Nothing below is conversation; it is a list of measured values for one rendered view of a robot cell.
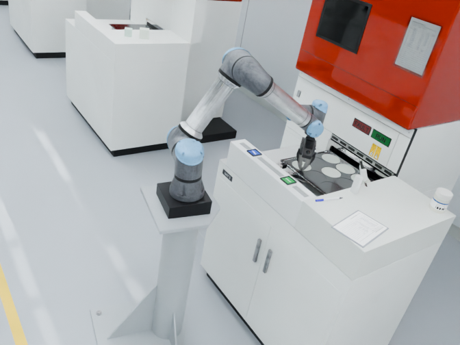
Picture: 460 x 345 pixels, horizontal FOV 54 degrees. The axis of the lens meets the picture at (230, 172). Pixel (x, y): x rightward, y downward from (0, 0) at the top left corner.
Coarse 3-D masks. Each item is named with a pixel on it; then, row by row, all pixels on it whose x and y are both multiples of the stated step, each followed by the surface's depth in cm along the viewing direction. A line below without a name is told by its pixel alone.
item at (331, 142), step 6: (330, 144) 256; (336, 144) 253; (342, 150) 250; (348, 150) 248; (348, 156) 247; (354, 156) 244; (366, 162) 239; (372, 168) 235; (378, 174) 233; (384, 174) 231
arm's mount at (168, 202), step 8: (160, 184) 200; (168, 184) 201; (160, 192) 197; (168, 192) 195; (160, 200) 198; (168, 200) 191; (176, 200) 192; (200, 200) 193; (208, 200) 194; (168, 208) 188; (176, 208) 188; (184, 208) 190; (192, 208) 191; (200, 208) 193; (208, 208) 195; (168, 216) 189; (176, 216) 190; (184, 216) 192
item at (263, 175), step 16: (240, 144) 227; (240, 160) 224; (256, 160) 216; (240, 176) 226; (256, 176) 216; (272, 176) 206; (272, 192) 208; (288, 192) 199; (304, 192) 199; (288, 208) 200
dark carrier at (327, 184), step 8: (328, 152) 251; (288, 160) 235; (296, 160) 236; (304, 160) 238; (320, 160) 241; (296, 168) 229; (312, 168) 231; (320, 168) 233; (336, 168) 236; (304, 176) 223; (312, 176) 225; (320, 176) 226; (328, 176) 228; (344, 176) 230; (320, 184) 219; (328, 184) 221; (336, 184) 222; (344, 184) 223; (352, 184) 225; (328, 192) 214
